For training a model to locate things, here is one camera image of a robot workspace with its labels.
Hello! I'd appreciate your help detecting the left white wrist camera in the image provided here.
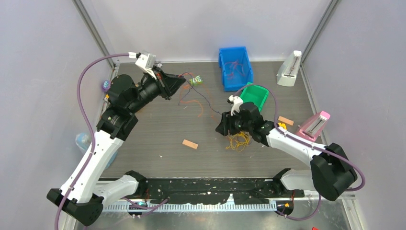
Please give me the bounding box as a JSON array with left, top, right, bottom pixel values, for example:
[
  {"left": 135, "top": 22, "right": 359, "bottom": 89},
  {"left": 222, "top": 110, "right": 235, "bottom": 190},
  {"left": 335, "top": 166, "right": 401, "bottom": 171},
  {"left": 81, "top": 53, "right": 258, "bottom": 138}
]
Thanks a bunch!
[{"left": 135, "top": 53, "right": 157, "bottom": 80}]

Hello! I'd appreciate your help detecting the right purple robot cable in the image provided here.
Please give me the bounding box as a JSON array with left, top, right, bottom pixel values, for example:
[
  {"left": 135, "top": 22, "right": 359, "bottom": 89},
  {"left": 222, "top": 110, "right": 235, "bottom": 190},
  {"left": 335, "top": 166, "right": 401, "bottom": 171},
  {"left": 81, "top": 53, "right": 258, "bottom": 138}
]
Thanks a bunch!
[{"left": 233, "top": 83, "right": 366, "bottom": 220}]

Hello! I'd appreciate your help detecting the white metronome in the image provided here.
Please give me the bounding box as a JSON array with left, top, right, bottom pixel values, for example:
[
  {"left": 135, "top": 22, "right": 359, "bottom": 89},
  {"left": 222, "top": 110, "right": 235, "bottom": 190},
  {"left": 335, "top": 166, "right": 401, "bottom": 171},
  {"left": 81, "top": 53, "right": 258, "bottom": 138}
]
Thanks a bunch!
[{"left": 277, "top": 50, "right": 302, "bottom": 87}]

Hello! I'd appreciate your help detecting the small wooden block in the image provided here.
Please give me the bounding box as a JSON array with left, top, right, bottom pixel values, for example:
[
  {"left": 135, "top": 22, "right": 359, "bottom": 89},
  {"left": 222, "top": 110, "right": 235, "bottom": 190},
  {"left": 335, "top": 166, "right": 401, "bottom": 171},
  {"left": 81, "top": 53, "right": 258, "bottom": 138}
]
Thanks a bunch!
[{"left": 182, "top": 139, "right": 199, "bottom": 150}]

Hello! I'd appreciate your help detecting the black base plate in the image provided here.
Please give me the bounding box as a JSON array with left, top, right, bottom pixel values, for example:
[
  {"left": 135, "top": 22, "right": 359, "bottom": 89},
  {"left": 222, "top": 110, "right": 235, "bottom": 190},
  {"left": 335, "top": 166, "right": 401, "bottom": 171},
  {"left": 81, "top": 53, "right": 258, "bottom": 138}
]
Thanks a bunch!
[{"left": 126, "top": 178, "right": 305, "bottom": 205}]

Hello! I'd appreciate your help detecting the yellow triangle block right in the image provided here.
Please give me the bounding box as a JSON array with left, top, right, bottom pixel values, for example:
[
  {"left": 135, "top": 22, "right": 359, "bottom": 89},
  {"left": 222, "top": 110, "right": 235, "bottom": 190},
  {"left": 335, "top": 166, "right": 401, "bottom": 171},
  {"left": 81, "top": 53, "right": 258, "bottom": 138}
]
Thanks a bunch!
[{"left": 278, "top": 122, "right": 287, "bottom": 130}]

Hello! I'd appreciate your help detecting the pink metronome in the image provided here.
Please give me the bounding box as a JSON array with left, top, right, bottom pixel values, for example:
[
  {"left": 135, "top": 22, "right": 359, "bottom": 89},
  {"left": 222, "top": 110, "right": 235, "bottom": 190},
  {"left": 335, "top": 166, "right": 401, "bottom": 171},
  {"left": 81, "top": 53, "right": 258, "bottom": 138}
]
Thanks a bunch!
[{"left": 295, "top": 111, "right": 331, "bottom": 142}]

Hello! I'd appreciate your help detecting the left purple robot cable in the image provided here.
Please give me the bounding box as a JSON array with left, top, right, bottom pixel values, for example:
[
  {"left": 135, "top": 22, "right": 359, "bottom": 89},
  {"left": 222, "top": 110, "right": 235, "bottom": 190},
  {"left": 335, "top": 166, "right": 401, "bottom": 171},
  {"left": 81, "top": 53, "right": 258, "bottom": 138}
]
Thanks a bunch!
[{"left": 54, "top": 52, "right": 170, "bottom": 230}]

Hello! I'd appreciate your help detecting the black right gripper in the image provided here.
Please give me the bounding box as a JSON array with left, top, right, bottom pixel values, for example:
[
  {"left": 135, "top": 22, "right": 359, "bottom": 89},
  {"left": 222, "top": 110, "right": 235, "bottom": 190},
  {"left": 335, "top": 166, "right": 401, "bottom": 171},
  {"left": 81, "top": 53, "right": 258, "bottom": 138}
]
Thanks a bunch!
[{"left": 216, "top": 108, "right": 252, "bottom": 137}]

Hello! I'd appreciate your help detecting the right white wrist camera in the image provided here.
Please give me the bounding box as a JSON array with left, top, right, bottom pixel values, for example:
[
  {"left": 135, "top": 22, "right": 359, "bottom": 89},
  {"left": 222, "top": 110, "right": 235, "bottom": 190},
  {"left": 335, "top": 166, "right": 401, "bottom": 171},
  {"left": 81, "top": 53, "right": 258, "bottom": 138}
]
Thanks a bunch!
[{"left": 227, "top": 95, "right": 244, "bottom": 116}]

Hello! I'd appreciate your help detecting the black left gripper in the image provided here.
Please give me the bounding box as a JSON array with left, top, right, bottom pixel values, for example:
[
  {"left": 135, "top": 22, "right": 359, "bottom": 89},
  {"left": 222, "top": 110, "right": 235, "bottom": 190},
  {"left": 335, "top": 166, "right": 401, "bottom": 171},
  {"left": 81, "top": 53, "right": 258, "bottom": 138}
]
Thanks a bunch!
[{"left": 128, "top": 65, "right": 185, "bottom": 114}]

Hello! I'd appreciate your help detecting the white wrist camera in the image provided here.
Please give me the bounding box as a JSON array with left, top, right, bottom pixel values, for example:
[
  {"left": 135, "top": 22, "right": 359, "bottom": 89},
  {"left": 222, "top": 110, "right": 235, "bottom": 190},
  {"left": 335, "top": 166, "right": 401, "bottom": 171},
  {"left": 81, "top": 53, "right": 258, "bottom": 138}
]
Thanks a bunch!
[
  {"left": 135, "top": 53, "right": 157, "bottom": 80},
  {"left": 227, "top": 95, "right": 244, "bottom": 116}
]

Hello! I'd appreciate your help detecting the blue plastic bin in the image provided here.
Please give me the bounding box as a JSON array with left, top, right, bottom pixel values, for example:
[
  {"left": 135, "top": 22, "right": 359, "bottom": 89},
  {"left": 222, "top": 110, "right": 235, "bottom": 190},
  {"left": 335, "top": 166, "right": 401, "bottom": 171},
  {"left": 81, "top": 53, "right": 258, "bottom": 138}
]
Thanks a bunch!
[{"left": 218, "top": 46, "right": 253, "bottom": 92}]

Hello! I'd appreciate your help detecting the clear plastic bottle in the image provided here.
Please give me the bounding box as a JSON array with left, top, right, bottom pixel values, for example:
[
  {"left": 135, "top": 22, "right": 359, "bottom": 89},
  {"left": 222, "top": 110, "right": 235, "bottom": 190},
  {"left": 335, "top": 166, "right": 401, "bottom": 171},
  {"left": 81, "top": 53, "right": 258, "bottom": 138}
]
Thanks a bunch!
[{"left": 75, "top": 133, "right": 118, "bottom": 169}]

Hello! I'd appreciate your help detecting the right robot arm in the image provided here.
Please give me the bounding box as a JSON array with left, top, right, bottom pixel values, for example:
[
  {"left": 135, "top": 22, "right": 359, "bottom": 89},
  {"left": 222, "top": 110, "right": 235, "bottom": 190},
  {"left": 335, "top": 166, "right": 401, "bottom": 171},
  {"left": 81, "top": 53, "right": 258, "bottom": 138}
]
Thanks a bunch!
[{"left": 215, "top": 102, "right": 358, "bottom": 201}]

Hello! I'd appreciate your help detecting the purple round toy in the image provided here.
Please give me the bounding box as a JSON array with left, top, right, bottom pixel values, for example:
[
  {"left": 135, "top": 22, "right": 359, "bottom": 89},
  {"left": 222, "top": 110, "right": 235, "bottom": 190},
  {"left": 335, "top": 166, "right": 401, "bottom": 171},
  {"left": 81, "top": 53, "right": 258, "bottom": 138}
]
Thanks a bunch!
[{"left": 101, "top": 80, "right": 111, "bottom": 93}]

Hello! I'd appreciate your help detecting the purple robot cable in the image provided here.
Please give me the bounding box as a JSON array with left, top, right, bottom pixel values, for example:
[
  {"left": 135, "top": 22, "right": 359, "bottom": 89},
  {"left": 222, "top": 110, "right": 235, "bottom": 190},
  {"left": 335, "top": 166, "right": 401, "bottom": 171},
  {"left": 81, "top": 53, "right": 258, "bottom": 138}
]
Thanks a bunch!
[
  {"left": 233, "top": 83, "right": 366, "bottom": 220},
  {"left": 54, "top": 52, "right": 170, "bottom": 230}
]

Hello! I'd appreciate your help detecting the green monster toy block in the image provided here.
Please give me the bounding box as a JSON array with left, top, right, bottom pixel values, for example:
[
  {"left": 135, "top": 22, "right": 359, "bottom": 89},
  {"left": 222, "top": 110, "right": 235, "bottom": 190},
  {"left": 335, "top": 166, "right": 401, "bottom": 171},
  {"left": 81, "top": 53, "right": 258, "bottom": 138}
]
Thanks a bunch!
[{"left": 189, "top": 75, "right": 203, "bottom": 86}]

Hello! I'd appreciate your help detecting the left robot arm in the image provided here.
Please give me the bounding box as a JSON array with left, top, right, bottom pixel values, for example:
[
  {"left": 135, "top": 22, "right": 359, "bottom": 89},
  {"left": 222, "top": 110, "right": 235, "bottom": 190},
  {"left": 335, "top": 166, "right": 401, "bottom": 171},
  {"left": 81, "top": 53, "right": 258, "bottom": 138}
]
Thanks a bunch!
[{"left": 47, "top": 70, "right": 186, "bottom": 226}]

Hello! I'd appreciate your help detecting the green plastic bin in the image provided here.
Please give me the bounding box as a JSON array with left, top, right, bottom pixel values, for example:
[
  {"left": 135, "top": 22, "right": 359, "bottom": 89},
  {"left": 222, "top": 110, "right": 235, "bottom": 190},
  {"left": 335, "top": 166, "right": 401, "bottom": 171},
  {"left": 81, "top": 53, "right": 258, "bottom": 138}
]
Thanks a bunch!
[{"left": 240, "top": 82, "right": 269, "bottom": 112}]

